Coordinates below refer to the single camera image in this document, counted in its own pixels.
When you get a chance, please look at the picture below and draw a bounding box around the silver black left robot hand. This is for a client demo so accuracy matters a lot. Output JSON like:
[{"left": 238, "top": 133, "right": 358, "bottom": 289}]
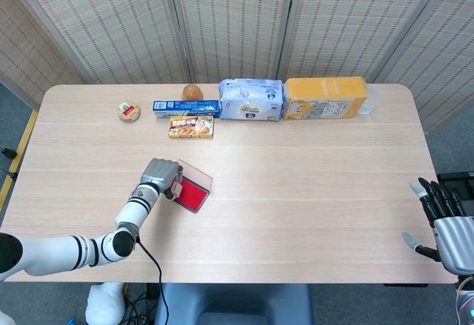
[{"left": 139, "top": 158, "right": 184, "bottom": 201}]

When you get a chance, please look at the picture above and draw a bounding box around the black cable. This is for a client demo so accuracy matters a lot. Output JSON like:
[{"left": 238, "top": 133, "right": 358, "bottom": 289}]
[{"left": 135, "top": 235, "right": 168, "bottom": 325}]

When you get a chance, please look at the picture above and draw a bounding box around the yellow cat tissue pack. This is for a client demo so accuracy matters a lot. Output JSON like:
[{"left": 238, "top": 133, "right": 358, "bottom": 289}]
[{"left": 281, "top": 76, "right": 370, "bottom": 121}]

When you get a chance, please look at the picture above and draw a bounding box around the yellow curry food box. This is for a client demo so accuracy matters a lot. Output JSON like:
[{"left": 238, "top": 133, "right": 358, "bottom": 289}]
[{"left": 168, "top": 115, "right": 215, "bottom": 140}]

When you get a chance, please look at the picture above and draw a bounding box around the woven folding screen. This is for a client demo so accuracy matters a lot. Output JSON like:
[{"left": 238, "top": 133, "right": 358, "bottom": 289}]
[{"left": 0, "top": 0, "right": 474, "bottom": 133}]

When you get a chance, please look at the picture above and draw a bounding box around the red ink pad clear lid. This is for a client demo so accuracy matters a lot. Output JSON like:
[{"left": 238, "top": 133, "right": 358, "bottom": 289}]
[{"left": 173, "top": 159, "right": 214, "bottom": 215}]

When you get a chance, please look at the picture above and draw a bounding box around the black equipment box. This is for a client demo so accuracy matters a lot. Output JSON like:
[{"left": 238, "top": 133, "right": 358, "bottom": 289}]
[{"left": 435, "top": 171, "right": 474, "bottom": 207}]

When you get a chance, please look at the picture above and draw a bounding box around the round brown onion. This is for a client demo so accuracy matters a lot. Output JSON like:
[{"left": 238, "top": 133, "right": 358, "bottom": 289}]
[{"left": 181, "top": 84, "right": 204, "bottom": 101}]

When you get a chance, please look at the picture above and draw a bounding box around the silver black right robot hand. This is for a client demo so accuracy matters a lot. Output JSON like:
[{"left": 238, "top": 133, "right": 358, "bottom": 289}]
[{"left": 401, "top": 177, "right": 474, "bottom": 276}]

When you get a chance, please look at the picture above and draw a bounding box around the round tan wooden box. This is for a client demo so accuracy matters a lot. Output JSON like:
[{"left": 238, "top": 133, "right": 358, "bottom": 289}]
[{"left": 118, "top": 102, "right": 141, "bottom": 123}]

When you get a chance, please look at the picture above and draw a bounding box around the white plastic bag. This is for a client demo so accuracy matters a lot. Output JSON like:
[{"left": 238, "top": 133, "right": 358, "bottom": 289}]
[{"left": 84, "top": 282, "right": 126, "bottom": 325}]

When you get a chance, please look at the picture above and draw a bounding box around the blue toothpaste box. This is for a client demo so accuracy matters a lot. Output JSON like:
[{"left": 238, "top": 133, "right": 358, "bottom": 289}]
[{"left": 153, "top": 98, "right": 221, "bottom": 119}]

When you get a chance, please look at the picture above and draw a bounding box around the blue white tissue pack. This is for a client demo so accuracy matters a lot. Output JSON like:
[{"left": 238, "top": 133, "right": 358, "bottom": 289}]
[{"left": 217, "top": 78, "right": 285, "bottom": 122}]

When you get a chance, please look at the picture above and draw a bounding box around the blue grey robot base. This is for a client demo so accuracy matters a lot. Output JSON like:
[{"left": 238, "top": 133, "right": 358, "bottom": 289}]
[{"left": 153, "top": 283, "right": 315, "bottom": 325}]

